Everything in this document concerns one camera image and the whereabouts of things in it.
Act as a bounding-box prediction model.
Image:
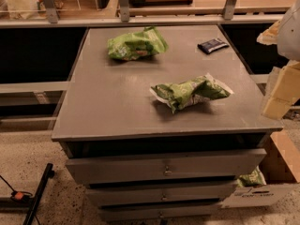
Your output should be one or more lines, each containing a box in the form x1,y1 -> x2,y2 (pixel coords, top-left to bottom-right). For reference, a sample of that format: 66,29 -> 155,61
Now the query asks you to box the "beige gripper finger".
257,21 -> 280,45
262,60 -> 300,120

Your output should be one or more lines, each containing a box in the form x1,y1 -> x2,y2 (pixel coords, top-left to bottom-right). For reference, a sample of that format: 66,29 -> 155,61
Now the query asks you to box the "green rice chip bag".
107,26 -> 169,61

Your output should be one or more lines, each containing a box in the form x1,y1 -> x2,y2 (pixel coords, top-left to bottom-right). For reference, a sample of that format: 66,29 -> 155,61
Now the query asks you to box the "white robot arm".
257,0 -> 300,119

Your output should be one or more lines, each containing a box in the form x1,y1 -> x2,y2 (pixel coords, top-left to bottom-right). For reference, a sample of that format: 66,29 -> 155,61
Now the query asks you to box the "crumpled green snack bag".
150,73 -> 233,113

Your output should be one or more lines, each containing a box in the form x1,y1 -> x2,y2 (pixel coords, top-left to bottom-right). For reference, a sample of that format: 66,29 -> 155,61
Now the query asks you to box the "green bag on floor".
237,167 -> 266,188

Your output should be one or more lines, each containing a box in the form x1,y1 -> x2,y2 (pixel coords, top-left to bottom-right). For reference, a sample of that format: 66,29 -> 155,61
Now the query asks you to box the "dark blue snack packet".
197,38 -> 229,54

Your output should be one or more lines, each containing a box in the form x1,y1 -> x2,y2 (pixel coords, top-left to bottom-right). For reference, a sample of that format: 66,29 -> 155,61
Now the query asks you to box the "cardboard box on floor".
260,130 -> 300,184

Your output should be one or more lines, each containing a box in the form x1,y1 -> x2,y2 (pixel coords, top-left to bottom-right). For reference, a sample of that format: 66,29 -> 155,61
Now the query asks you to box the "top grey drawer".
66,148 -> 266,184

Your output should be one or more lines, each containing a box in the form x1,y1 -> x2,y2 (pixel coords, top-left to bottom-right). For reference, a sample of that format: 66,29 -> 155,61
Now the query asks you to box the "grey drawer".
86,181 -> 237,206
66,148 -> 266,184
99,202 -> 220,222

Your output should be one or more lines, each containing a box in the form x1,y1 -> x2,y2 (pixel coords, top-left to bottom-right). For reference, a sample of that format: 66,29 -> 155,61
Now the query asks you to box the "white flat cardboard box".
222,184 -> 298,208

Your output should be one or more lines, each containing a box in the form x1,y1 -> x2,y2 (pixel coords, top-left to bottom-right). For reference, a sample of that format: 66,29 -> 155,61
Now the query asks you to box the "middle grey drawer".
86,181 -> 237,206

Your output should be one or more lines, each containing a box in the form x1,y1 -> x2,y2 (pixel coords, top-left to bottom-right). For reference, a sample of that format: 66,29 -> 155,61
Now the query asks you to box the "grey drawer cabinet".
51,23 -> 285,222

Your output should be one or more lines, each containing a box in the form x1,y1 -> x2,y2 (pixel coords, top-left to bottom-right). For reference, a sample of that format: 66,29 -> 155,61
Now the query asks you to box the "bottom grey drawer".
99,202 -> 220,222

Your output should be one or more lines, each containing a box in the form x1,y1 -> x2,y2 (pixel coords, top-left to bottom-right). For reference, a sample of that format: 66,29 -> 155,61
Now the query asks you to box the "black metal stand leg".
23,163 -> 55,225

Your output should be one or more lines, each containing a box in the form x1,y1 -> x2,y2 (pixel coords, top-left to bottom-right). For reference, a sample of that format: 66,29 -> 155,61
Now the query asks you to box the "orange black clamp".
11,191 -> 32,203

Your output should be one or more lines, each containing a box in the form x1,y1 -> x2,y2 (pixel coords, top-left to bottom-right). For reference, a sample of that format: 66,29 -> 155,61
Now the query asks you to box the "metal shelf rail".
0,0 -> 286,28

